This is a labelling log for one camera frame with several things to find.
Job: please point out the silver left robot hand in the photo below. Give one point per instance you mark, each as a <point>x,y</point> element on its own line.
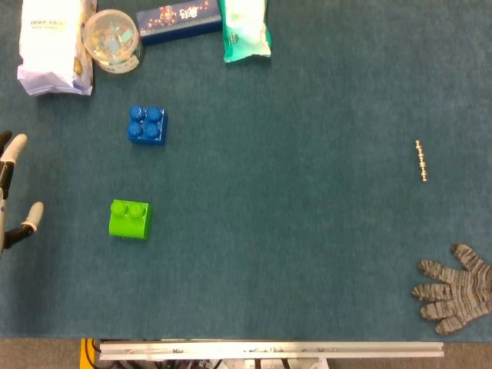
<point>11,153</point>

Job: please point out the green toy brick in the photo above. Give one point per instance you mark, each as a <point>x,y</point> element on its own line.
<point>128,223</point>

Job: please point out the blue toy brick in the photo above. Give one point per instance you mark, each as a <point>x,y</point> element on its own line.
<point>148,127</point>

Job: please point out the white lavender paper bag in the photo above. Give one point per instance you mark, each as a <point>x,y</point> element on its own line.
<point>48,46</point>

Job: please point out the clear plastic round jar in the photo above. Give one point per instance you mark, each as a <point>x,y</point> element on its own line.
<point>111,40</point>

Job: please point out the dark blue long box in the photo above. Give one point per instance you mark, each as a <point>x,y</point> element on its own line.
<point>180,21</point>

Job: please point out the green wet wipes pack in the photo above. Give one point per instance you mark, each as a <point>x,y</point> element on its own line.
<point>246,30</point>

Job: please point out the grey knit work glove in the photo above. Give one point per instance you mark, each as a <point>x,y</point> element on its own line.
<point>457,296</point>

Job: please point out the yellow frame part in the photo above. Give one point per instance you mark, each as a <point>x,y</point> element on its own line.
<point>86,353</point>

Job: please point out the aluminium profile rail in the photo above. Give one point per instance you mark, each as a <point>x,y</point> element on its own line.
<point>269,350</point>

